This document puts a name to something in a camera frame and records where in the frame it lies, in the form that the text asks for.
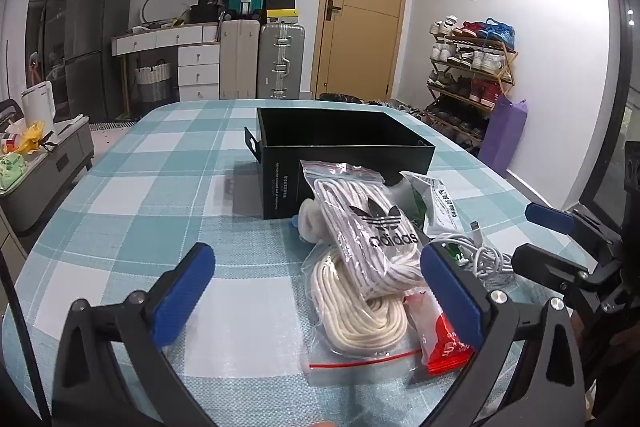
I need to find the yellow plastic bag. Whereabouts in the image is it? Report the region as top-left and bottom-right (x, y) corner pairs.
(15, 122), (46, 152)

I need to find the bag of striped shoelaces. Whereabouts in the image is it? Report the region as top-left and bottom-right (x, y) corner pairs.
(299, 159), (436, 298)

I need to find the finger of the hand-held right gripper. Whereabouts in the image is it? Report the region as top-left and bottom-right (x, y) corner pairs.
(525, 202), (621, 254)
(511, 244), (621, 313)

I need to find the grey low table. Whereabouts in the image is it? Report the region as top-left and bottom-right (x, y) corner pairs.
(0, 117), (96, 235)

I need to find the black cardboard box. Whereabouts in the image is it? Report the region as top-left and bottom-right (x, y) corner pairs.
(244, 107), (437, 220)

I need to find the white charging cable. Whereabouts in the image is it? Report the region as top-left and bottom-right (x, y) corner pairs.
(430, 219), (521, 290)

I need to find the group of floor shoes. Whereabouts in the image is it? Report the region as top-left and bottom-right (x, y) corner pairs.
(370, 99), (426, 118)

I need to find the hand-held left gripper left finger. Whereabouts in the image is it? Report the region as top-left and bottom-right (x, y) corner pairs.
(50, 242), (217, 427)

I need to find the shoe rack with shoes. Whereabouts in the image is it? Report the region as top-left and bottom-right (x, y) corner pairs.
(426, 14), (506, 140)

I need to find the white medicine packet black text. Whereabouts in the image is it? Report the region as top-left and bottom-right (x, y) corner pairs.
(427, 177), (463, 233)

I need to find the blue bag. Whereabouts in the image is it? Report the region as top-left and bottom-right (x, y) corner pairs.
(482, 19), (516, 48)

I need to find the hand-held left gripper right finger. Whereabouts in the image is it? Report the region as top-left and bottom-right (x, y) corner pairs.
(420, 242), (587, 427)

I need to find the purple bag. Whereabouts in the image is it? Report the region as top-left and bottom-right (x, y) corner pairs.
(477, 94), (528, 170)

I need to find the grey refrigerator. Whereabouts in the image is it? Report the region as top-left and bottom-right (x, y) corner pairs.
(65, 0), (135, 122)

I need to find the silver suitcase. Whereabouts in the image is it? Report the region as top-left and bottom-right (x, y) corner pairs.
(257, 23), (306, 100)

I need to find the grey white laundry basket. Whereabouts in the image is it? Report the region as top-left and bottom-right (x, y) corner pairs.
(132, 62), (173, 102)

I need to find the white appliance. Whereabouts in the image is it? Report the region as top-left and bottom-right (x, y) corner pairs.
(21, 82), (56, 132)

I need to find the bag of cream rope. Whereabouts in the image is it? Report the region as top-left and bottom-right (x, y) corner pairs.
(300, 247), (426, 378)

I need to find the wooden shoe rack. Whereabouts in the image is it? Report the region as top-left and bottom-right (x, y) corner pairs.
(425, 29), (519, 142)

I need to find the beige suitcase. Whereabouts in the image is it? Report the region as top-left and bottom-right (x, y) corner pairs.
(220, 19), (261, 100)

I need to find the dark glass cabinet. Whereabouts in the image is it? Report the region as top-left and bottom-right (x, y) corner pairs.
(25, 0), (96, 108)

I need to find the white desk with drawers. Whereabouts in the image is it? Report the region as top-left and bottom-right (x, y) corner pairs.
(111, 23), (221, 102)

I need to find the green plastic bag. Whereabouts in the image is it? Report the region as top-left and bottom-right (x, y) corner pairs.
(0, 154), (28, 192)

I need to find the tan wooden door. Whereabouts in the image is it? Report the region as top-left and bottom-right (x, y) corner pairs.
(310, 0), (413, 100)

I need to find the red packet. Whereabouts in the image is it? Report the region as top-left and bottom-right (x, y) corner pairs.
(402, 289), (476, 375)

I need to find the white blue plush toy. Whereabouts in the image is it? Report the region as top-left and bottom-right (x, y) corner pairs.
(292, 199), (326, 245)

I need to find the green white medicine packet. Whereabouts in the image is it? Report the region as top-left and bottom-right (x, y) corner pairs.
(400, 172), (436, 238)

